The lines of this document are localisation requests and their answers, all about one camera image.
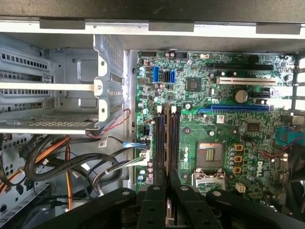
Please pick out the RAM slot with black clips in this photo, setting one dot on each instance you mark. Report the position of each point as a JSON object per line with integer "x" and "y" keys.
{"x": 163, "y": 143}
{"x": 177, "y": 143}

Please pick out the white expansion slot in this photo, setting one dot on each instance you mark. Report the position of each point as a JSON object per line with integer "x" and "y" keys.
{"x": 247, "y": 81}

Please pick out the blue expansion slot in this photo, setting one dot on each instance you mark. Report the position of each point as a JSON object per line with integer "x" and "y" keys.
{"x": 238, "y": 109}

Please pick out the black square chipset chip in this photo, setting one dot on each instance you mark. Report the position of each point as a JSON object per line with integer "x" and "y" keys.
{"x": 194, "y": 84}

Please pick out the CPU socket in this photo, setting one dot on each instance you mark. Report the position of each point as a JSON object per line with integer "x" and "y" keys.
{"x": 209, "y": 155}

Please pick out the RAM stick with blue label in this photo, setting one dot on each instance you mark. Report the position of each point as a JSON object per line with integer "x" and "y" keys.
{"x": 167, "y": 138}

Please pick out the grey metal disk bay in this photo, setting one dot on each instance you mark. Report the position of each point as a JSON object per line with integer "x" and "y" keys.
{"x": 71, "y": 71}

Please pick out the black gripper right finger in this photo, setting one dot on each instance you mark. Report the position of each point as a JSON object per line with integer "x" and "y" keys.
{"x": 197, "y": 214}

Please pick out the black case fan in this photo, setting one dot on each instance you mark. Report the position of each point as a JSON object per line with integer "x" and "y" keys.
{"x": 297, "y": 181}

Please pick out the round silver coin battery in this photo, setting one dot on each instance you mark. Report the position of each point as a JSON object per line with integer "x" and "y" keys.
{"x": 241, "y": 96}

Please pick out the green motherboard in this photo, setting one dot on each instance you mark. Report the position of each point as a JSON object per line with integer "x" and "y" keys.
{"x": 214, "y": 124}

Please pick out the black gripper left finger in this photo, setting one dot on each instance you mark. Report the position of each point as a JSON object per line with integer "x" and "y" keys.
{"x": 152, "y": 210}

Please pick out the black expansion slot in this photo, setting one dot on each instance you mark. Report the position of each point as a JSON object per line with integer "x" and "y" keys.
{"x": 243, "y": 66}

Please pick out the black PC case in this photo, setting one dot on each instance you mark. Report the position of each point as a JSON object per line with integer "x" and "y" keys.
{"x": 143, "y": 9}

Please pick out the RAM slot with white clips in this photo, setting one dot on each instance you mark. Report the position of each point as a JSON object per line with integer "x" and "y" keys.
{"x": 172, "y": 143}
{"x": 159, "y": 143}

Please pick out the metal socket cover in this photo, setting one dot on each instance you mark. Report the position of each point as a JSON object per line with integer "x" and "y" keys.
{"x": 195, "y": 181}

